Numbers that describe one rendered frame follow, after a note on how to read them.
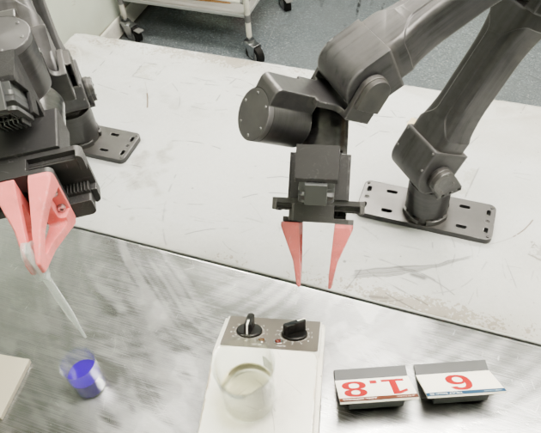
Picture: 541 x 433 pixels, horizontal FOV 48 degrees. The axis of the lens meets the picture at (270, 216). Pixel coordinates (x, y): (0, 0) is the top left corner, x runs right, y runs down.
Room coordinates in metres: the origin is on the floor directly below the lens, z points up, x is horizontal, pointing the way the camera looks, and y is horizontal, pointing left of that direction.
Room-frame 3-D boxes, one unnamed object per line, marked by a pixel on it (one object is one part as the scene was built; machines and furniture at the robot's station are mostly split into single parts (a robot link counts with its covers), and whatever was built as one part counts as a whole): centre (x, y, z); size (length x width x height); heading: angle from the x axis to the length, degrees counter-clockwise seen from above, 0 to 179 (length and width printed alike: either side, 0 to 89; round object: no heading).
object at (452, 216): (0.60, -0.23, 0.94); 0.20 x 0.07 x 0.08; 67
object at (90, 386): (0.37, 0.25, 0.93); 0.04 x 0.04 x 0.06
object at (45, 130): (0.42, 0.21, 1.28); 0.07 x 0.06 x 0.11; 99
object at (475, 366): (0.32, -0.21, 0.92); 0.09 x 0.06 x 0.04; 89
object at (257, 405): (0.29, 0.04, 1.03); 0.07 x 0.06 x 0.08; 169
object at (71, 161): (0.42, 0.21, 1.23); 0.10 x 0.07 x 0.07; 99
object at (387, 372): (0.32, -0.11, 0.92); 0.09 x 0.06 x 0.04; 89
